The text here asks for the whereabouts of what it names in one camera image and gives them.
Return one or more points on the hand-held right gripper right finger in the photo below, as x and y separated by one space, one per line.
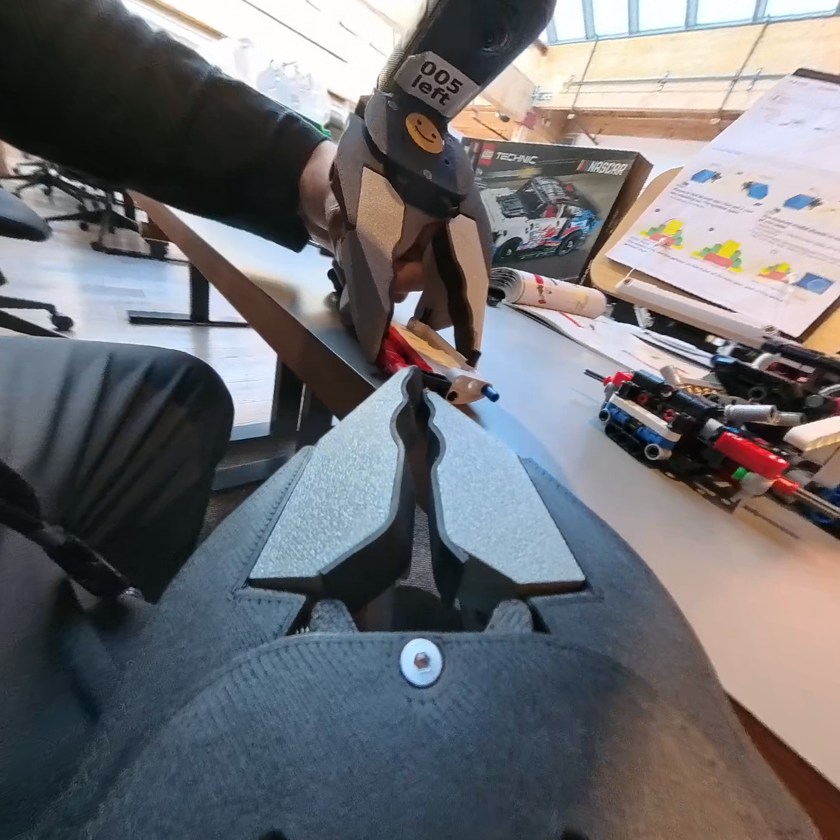
499 518

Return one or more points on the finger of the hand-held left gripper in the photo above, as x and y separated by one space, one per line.
471 262
374 229

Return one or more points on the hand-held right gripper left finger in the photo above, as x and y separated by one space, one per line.
341 499

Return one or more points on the red white brick panel assembly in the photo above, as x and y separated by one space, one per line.
467 387

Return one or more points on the person's left forearm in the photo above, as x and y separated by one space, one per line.
131 98

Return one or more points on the grey desk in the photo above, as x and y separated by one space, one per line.
623 577

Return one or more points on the person's left hand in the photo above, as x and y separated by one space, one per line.
318 197

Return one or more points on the open instruction booklet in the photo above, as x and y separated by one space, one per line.
564 292

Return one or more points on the black toy set box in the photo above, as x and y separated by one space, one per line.
564 197

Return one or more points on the wooden board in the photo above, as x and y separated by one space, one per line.
602 272

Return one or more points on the brick car model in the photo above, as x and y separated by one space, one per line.
689 420

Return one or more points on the white stand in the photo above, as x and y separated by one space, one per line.
689 308

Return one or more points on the person's dark trousers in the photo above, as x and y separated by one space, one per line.
118 426

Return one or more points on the printed instruction sheet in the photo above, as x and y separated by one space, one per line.
754 197

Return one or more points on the black office chair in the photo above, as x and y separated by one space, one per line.
65 190
19 223

